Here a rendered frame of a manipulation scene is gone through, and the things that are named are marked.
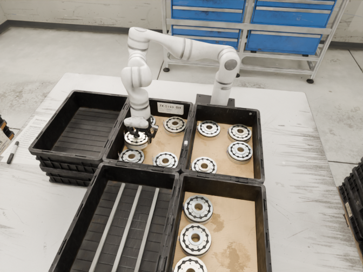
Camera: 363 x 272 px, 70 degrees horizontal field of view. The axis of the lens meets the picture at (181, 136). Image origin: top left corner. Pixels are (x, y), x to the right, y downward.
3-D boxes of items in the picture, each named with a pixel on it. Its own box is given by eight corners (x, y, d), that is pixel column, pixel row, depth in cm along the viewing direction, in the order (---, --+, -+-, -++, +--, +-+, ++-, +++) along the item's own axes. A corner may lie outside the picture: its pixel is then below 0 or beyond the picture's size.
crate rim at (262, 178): (194, 106, 121) (194, 102, 120) (259, 113, 118) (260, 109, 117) (180, 175, 94) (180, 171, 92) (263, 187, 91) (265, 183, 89)
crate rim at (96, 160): (73, 93, 128) (72, 89, 126) (132, 99, 125) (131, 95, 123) (28, 154, 100) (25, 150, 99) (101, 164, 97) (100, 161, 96)
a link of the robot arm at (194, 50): (184, 33, 116) (186, 45, 110) (238, 45, 123) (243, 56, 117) (179, 52, 123) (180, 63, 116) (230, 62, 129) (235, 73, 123)
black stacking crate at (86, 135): (79, 108, 134) (73, 90, 126) (134, 114, 131) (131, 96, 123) (38, 169, 107) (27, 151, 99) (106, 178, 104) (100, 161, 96)
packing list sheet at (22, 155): (32, 115, 146) (32, 115, 146) (71, 119, 144) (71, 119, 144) (-4, 161, 124) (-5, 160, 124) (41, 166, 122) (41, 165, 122)
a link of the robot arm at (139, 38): (129, 22, 111) (186, 34, 117) (127, 44, 116) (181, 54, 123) (128, 29, 104) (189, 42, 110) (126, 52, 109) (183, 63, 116)
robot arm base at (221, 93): (211, 97, 146) (216, 72, 133) (227, 101, 145) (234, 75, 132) (208, 108, 140) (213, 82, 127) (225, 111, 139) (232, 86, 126)
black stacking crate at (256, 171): (193, 121, 128) (194, 103, 120) (254, 128, 125) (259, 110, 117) (180, 189, 101) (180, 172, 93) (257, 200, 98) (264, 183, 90)
